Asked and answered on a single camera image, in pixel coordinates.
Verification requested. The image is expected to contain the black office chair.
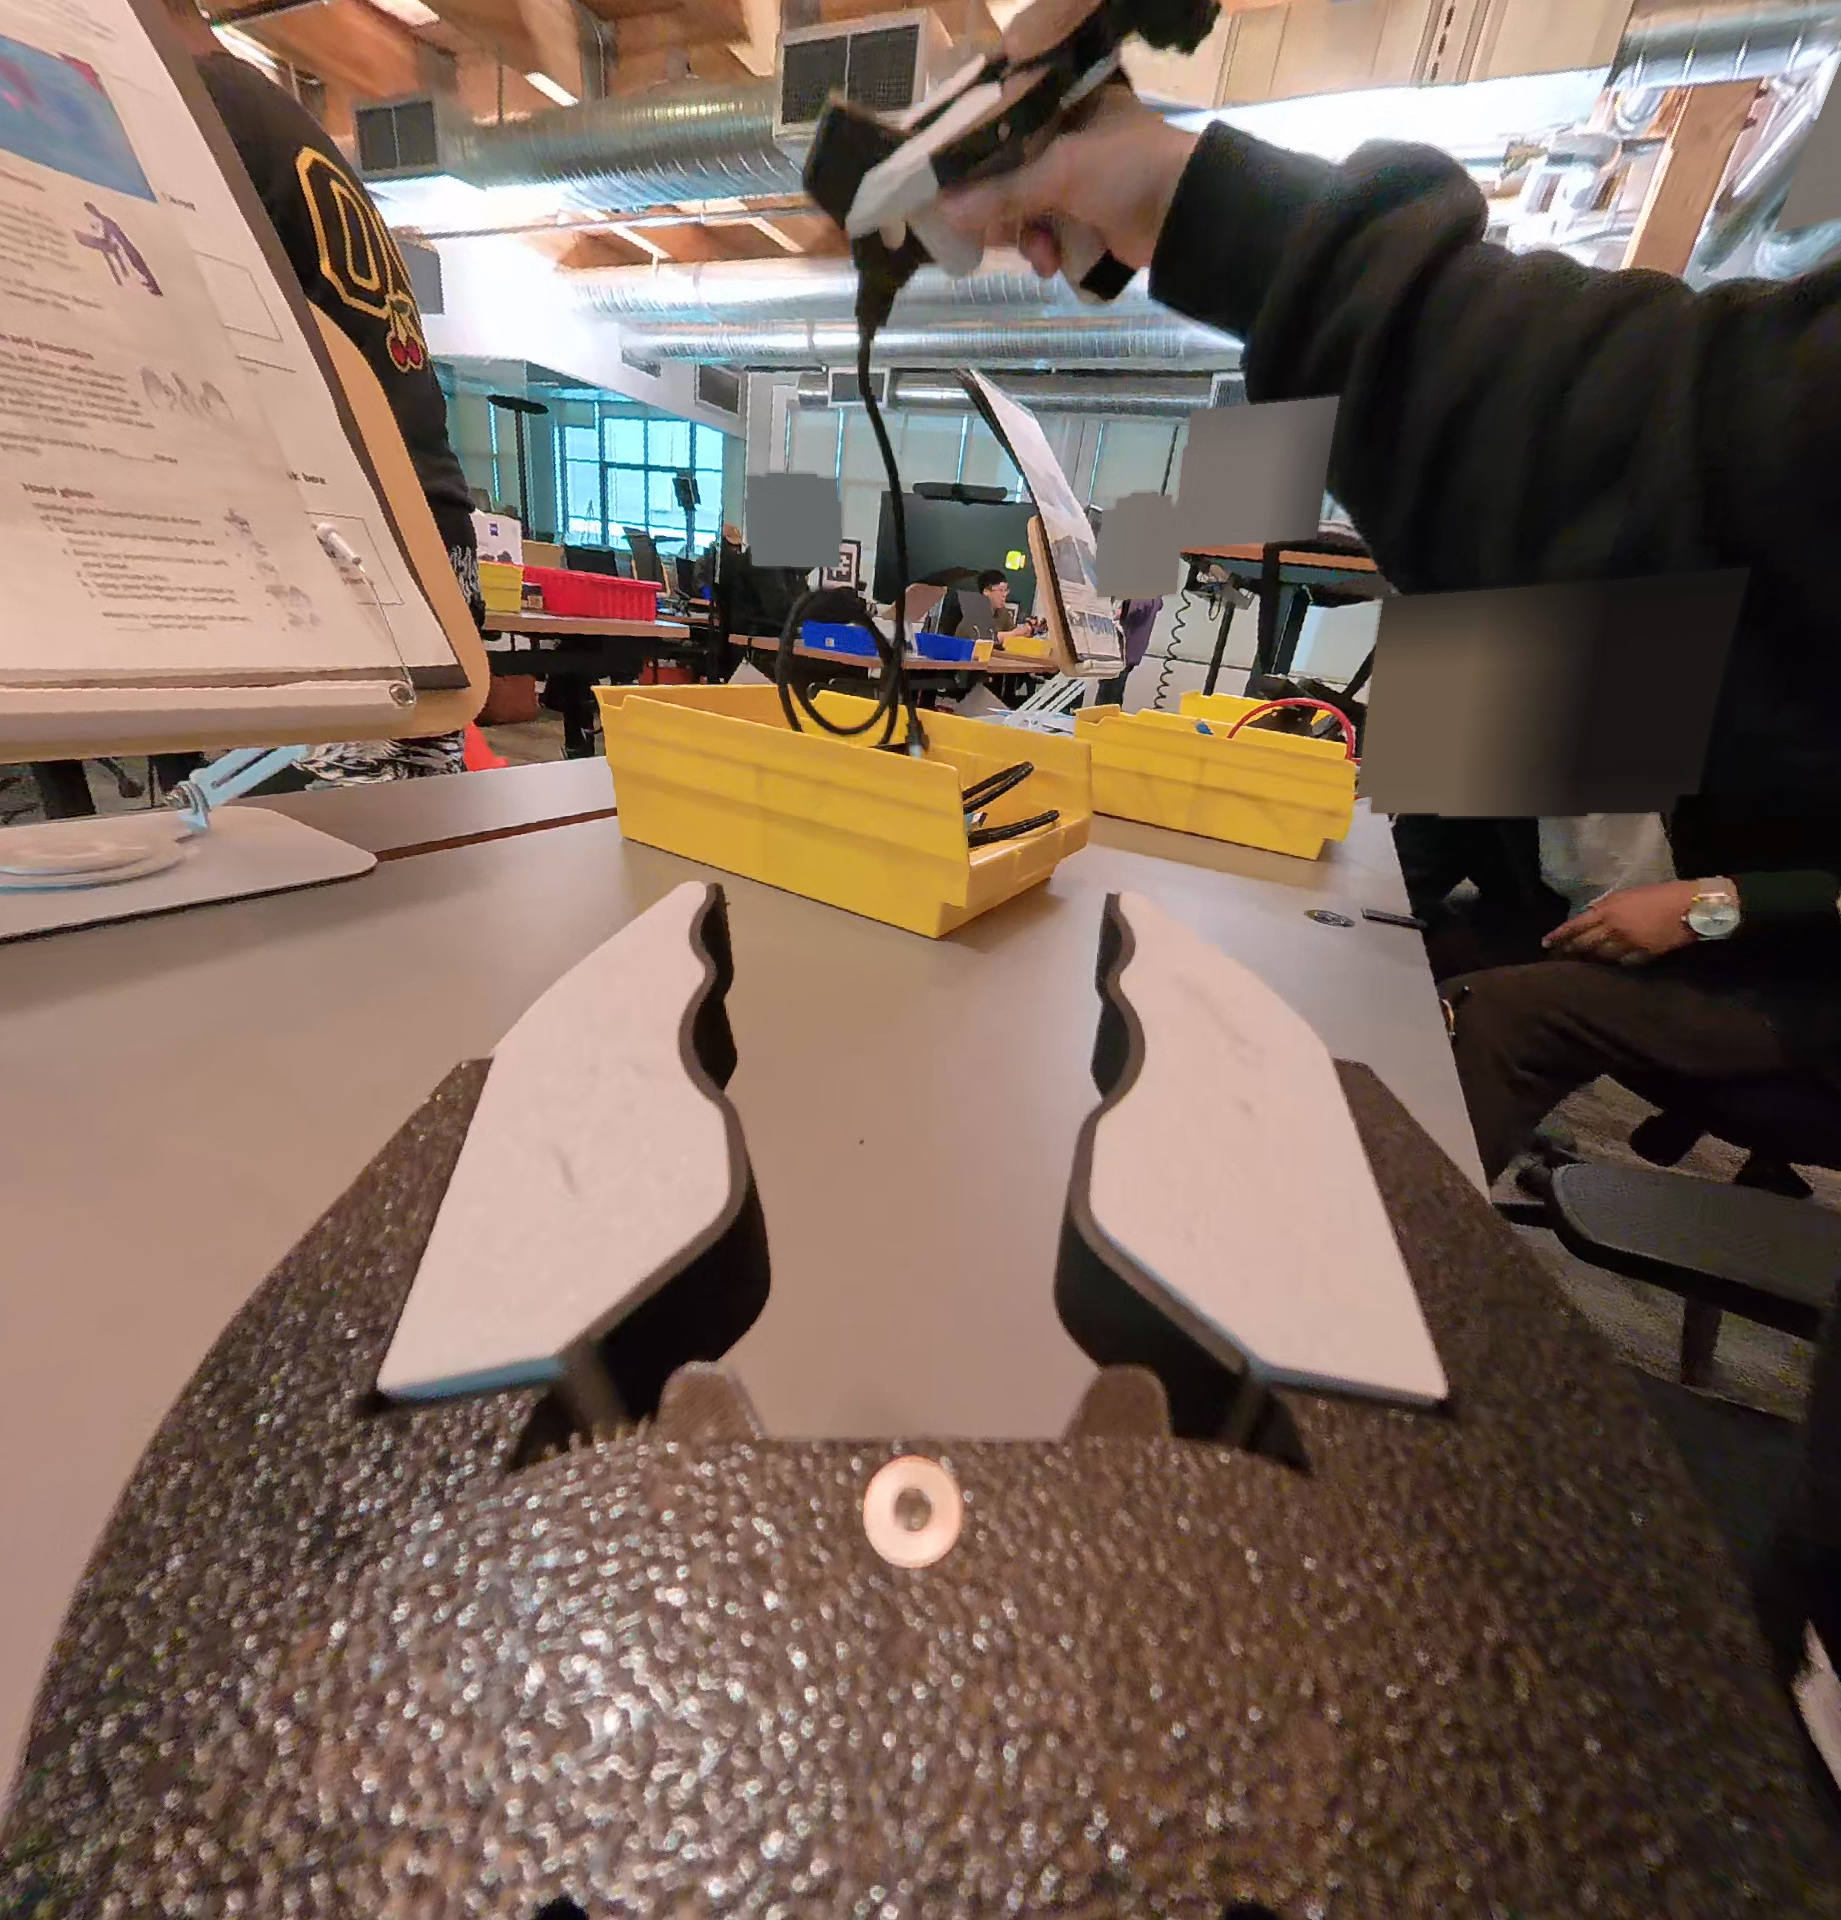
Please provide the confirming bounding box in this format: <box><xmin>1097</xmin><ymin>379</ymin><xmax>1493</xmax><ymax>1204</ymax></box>
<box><xmin>1551</xmin><ymin>1163</ymin><xmax>1841</xmax><ymax>1381</ymax></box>

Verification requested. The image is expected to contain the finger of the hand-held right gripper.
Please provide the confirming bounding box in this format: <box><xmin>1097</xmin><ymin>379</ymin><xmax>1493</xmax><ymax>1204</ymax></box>
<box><xmin>843</xmin><ymin>78</ymin><xmax>1016</xmax><ymax>243</ymax></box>

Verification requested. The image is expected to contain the person's right hand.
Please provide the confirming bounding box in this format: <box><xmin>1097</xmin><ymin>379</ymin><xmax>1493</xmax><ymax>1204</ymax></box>
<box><xmin>939</xmin><ymin>89</ymin><xmax>1204</xmax><ymax>303</ymax></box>

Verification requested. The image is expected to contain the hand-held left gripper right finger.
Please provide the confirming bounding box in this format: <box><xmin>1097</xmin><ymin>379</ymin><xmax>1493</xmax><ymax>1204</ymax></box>
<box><xmin>1057</xmin><ymin>892</ymin><xmax>1449</xmax><ymax>1434</ymax></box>

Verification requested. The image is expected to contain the clear stand bracket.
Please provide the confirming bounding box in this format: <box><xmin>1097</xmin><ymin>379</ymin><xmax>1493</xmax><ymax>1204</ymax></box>
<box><xmin>155</xmin><ymin>741</ymin><xmax>321</xmax><ymax>834</ymax></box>

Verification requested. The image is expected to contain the yellow storage bin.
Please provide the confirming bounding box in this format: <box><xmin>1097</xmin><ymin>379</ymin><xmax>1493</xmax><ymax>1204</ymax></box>
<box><xmin>1078</xmin><ymin>691</ymin><xmax>1363</xmax><ymax>859</ymax></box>
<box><xmin>593</xmin><ymin>684</ymin><xmax>1094</xmax><ymax>939</ymax></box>

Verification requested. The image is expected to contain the person's black hoodie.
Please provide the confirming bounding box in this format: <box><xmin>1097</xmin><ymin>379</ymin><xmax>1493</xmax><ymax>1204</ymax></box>
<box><xmin>1653</xmin><ymin>223</ymin><xmax>1841</xmax><ymax>900</ymax></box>

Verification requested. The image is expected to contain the red storage bin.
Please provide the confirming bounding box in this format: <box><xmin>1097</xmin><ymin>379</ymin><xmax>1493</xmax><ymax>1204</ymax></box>
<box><xmin>523</xmin><ymin>565</ymin><xmax>659</xmax><ymax>620</ymax></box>

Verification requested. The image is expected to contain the brown standing desk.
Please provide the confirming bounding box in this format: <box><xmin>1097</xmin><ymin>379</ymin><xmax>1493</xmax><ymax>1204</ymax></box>
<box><xmin>1178</xmin><ymin>542</ymin><xmax>1387</xmax><ymax>707</ymax></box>

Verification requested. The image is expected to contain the ceiling air vent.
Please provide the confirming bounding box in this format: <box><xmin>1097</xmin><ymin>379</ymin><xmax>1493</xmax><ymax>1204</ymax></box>
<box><xmin>778</xmin><ymin>16</ymin><xmax>928</xmax><ymax>131</ymax></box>
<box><xmin>353</xmin><ymin>96</ymin><xmax>444</xmax><ymax>179</ymax></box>

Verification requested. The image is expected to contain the person's right forearm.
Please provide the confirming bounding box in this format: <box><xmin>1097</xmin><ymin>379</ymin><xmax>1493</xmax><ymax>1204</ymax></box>
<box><xmin>1149</xmin><ymin>118</ymin><xmax>1764</xmax><ymax>601</ymax></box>

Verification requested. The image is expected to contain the black square video adapter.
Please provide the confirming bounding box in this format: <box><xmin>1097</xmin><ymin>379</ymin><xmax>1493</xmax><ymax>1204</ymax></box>
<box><xmin>774</xmin><ymin>96</ymin><xmax>928</xmax><ymax>754</ymax></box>

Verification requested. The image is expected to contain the red cable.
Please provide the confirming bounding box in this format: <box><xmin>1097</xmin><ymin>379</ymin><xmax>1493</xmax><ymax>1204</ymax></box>
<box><xmin>1226</xmin><ymin>697</ymin><xmax>1362</xmax><ymax>751</ymax></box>

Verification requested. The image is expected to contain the black computer monitor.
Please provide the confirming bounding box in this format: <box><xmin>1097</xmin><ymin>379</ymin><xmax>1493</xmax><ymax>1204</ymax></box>
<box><xmin>875</xmin><ymin>496</ymin><xmax>1044</xmax><ymax>609</ymax></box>

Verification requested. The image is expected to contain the grey desk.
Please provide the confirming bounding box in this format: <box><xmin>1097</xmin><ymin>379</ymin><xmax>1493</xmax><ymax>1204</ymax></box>
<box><xmin>0</xmin><ymin>759</ymin><xmax>1493</xmax><ymax>1704</ymax></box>

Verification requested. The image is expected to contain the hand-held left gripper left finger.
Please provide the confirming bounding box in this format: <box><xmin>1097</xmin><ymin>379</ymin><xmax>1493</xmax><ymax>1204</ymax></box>
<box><xmin>377</xmin><ymin>883</ymin><xmax>773</xmax><ymax>1429</ymax></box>

